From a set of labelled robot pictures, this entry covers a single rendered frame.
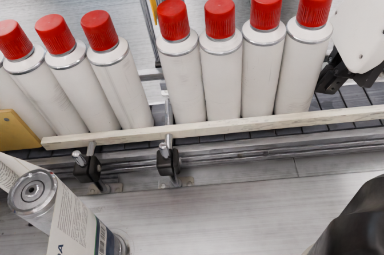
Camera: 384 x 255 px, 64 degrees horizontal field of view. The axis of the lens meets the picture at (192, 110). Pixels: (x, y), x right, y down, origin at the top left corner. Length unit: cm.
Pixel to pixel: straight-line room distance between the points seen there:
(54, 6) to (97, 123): 55
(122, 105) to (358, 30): 30
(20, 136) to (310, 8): 42
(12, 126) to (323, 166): 45
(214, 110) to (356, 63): 18
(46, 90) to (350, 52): 37
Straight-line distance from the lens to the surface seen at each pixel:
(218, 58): 36
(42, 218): 27
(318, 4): 36
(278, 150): 49
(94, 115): 46
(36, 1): 102
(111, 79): 39
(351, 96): 55
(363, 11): 41
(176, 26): 35
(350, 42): 41
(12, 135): 51
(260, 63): 39
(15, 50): 41
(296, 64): 40
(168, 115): 47
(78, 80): 41
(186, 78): 39
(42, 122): 51
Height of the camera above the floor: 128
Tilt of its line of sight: 51 degrees down
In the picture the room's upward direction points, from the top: 10 degrees counter-clockwise
